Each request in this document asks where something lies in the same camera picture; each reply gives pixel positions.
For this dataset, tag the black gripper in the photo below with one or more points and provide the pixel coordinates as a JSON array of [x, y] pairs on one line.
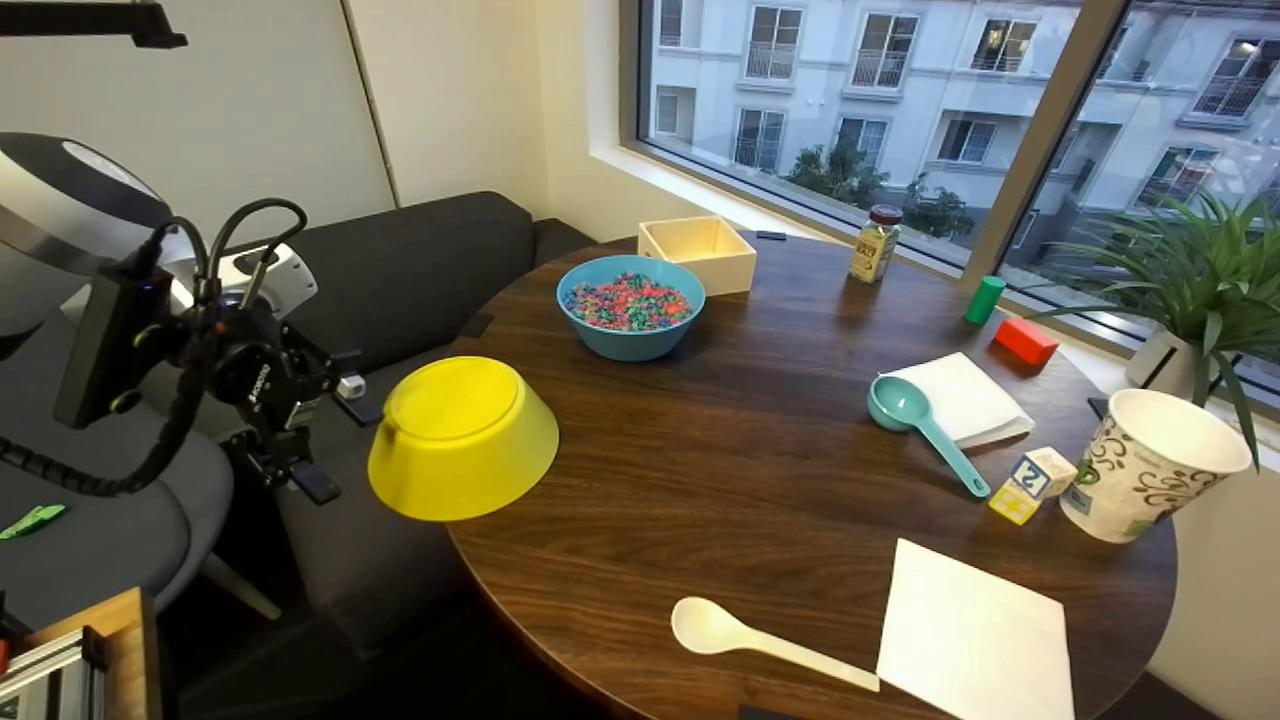
[[274, 378]]

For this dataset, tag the yellow plastic bowl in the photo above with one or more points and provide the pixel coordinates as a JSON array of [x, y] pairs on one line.
[[463, 438]]

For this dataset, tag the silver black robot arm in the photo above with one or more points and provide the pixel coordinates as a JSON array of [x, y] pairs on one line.
[[70, 209]]

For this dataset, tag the blue bowl with candies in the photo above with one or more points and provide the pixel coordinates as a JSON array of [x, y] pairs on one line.
[[629, 305]]

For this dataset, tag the dark grey sofa chair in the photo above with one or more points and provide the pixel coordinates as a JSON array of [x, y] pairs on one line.
[[397, 290]]

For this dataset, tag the wooden crate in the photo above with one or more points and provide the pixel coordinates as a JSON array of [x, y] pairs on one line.
[[91, 667]]

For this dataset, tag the grey armchair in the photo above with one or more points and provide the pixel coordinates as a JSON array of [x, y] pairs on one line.
[[157, 536]]

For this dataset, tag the green clip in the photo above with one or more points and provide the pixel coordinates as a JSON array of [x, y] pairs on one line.
[[31, 520]]

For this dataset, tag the white plastic spoon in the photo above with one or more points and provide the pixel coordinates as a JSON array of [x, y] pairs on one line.
[[711, 628]]

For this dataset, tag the cream square box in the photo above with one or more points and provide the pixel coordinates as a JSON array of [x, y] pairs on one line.
[[707, 245]]

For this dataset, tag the teal measuring scoop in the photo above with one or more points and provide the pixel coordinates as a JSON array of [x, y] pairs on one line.
[[905, 411]]

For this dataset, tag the small yellow spice jar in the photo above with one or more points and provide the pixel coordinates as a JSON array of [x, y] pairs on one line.
[[874, 245]]

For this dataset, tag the folded white napkin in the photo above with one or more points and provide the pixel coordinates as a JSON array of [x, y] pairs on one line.
[[965, 401]]

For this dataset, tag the green block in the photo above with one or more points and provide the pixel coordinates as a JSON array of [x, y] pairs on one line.
[[986, 299]]

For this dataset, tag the flat white napkin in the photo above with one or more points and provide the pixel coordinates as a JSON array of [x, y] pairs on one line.
[[969, 641]]

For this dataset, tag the red block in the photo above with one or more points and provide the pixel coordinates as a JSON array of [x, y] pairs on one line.
[[1025, 343]]

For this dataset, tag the yellow white toy cube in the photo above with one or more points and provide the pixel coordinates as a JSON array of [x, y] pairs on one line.
[[1035, 477]]

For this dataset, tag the patterned paper cup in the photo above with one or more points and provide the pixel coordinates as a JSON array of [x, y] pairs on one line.
[[1144, 461]]

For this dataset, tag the potted green plant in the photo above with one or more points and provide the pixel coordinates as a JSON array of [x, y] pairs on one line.
[[1205, 272]]

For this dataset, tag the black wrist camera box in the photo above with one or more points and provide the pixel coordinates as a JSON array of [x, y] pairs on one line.
[[106, 357]]

